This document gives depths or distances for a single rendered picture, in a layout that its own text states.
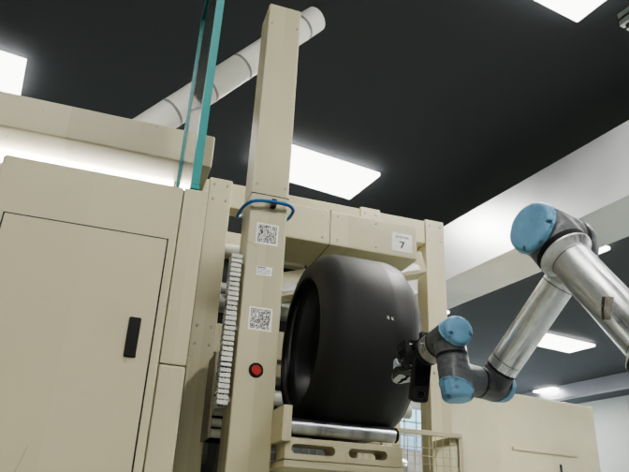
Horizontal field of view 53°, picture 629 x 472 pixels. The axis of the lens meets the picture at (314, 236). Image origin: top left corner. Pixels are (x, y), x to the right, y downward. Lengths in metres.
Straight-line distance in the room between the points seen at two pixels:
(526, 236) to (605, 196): 3.82
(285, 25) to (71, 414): 1.81
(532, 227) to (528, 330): 0.28
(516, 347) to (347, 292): 0.56
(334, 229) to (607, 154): 3.21
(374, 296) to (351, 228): 0.65
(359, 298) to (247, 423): 0.49
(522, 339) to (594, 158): 3.91
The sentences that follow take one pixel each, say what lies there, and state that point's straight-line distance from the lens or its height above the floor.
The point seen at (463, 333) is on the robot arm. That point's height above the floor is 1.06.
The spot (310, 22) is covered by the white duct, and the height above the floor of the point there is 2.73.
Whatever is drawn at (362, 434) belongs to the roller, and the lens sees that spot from 1.96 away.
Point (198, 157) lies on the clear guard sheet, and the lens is 1.40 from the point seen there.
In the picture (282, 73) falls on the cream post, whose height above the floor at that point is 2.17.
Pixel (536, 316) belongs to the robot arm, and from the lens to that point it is 1.57.
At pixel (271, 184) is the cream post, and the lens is 2.19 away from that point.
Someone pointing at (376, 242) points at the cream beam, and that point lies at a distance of 2.55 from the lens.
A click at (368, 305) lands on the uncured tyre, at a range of 1.90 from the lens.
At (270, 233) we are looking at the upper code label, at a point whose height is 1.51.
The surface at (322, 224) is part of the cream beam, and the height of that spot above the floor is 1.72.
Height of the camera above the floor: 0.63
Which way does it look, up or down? 25 degrees up
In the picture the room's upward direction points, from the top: 3 degrees clockwise
